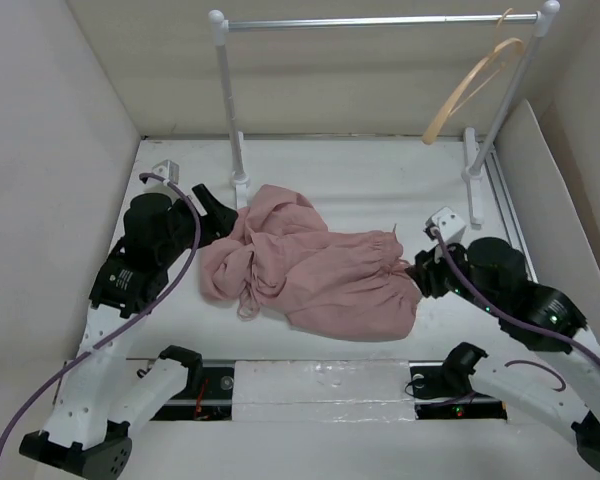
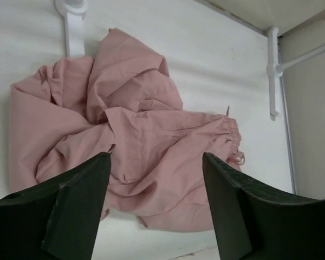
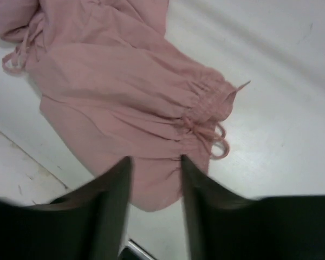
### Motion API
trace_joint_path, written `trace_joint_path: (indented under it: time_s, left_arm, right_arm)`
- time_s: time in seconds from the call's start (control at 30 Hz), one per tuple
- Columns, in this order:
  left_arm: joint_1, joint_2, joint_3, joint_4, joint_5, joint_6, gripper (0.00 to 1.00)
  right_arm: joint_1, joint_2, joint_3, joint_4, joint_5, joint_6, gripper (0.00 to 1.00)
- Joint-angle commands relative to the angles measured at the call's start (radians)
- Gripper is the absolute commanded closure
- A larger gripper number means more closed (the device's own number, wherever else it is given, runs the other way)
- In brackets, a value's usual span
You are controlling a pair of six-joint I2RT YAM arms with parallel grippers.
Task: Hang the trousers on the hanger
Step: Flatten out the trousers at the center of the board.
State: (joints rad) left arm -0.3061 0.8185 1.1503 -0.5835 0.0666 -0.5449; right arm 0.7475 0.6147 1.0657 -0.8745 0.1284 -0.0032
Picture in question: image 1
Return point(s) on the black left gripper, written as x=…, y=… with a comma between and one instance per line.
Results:
x=219, y=217

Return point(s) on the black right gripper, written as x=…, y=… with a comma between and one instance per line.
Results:
x=429, y=263

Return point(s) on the pink trousers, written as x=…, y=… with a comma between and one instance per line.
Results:
x=282, y=256

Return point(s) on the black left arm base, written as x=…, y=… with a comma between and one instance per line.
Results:
x=211, y=401

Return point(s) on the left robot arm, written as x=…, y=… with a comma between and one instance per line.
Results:
x=90, y=432

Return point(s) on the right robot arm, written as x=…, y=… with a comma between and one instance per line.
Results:
x=547, y=323

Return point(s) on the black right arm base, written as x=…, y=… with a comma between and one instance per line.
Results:
x=436, y=399

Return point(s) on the beige wooden hanger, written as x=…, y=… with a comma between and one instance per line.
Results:
x=503, y=52

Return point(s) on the white clothes rack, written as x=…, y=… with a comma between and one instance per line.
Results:
x=313, y=72

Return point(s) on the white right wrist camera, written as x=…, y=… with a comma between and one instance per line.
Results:
x=449, y=224

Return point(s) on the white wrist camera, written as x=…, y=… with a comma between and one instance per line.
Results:
x=167, y=169
x=449, y=224

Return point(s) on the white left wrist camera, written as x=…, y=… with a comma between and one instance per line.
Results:
x=167, y=169

